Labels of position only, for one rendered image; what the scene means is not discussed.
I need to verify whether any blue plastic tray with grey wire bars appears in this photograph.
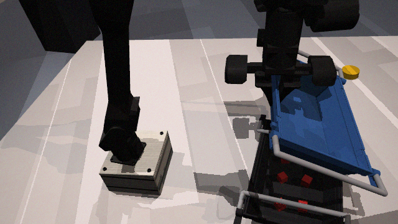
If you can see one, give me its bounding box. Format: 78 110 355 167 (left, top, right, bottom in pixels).
269 66 388 197

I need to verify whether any yellow short cylinder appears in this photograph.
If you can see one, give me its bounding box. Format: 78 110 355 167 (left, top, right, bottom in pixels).
342 65 360 80

